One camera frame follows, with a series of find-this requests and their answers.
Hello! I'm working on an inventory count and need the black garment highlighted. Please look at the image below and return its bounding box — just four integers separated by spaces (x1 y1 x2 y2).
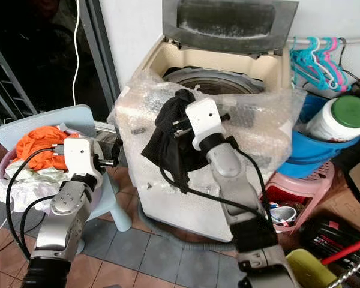
140 89 206 194

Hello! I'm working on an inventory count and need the grey washing machine lid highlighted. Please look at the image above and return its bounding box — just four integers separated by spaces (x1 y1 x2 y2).
162 0 300 56

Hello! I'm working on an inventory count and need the cream top-load washing machine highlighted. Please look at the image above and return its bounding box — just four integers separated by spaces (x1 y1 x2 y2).
115 35 301 242

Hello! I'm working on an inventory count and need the clear bubble wrap sheet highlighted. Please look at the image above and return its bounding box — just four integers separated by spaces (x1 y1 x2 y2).
108 70 308 205

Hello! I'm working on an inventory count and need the grey washer drum rim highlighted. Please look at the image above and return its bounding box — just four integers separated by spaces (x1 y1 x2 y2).
163 67 266 95

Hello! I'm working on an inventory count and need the orange garment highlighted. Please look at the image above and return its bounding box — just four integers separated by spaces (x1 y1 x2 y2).
15 126 80 172

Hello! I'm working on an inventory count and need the light blue plastic chair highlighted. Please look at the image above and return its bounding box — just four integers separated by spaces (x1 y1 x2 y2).
0 106 134 254

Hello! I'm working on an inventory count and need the white garment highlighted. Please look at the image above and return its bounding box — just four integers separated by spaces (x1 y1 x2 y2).
0 158 68 214

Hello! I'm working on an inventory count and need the lilac plastic laundry basin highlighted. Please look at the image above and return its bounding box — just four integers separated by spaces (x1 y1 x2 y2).
0 128 115 226

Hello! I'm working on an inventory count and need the grey metal grille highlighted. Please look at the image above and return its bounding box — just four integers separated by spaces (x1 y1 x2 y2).
0 36 38 119

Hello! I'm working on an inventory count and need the teal plastic hanger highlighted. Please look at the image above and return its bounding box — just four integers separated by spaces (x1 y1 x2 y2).
307 37 334 92
289 38 316 89

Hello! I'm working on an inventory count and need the white cup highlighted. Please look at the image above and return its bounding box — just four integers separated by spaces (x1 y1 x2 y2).
270 205 299 227

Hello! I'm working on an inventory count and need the blue plastic basin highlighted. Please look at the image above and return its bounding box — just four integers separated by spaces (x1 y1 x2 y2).
293 90 360 165

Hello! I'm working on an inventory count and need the grey hanger rod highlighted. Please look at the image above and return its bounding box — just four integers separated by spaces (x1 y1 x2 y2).
287 37 347 45

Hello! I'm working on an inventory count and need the white jar with green lid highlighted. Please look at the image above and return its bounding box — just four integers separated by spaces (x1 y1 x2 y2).
305 94 360 143

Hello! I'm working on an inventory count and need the pink plastic stool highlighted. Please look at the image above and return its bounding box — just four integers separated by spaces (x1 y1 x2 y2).
263 160 337 235

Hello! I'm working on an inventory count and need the pink plastic hanger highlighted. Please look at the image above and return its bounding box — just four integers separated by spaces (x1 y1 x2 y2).
324 37 349 94

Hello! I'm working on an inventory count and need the black plastic crate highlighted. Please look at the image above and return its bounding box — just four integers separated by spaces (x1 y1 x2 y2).
299 216 360 266

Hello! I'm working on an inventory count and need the brown cardboard box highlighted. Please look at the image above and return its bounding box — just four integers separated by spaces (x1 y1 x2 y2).
323 150 360 236

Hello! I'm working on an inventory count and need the yellow plastic container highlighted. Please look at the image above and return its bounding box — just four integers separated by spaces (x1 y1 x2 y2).
284 248 334 288

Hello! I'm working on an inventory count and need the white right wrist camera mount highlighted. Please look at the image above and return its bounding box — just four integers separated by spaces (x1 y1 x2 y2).
185 98 226 151

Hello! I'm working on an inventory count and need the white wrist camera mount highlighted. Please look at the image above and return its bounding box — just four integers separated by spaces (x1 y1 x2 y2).
185 98 226 151
61 138 98 181

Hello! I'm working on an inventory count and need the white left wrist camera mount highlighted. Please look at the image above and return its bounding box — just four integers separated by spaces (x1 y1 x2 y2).
61 138 98 181

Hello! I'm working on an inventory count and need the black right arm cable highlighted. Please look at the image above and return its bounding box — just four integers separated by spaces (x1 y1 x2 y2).
158 136 274 221

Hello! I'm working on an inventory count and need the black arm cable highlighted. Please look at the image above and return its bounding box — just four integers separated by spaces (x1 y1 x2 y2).
5 144 68 265
158 136 274 221

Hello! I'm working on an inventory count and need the dark sliding door frame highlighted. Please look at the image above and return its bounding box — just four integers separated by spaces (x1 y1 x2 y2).
81 0 122 110

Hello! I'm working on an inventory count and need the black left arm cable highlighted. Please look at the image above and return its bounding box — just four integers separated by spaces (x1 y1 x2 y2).
5 144 68 265

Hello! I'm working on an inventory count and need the white hanging cable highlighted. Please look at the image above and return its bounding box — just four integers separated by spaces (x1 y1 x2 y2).
70 0 82 108

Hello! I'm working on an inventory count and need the red handle stick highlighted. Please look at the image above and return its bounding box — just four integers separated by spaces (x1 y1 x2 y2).
320 235 360 266

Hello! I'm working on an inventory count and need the silver metal chain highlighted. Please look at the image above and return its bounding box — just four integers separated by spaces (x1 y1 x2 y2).
341 254 360 288

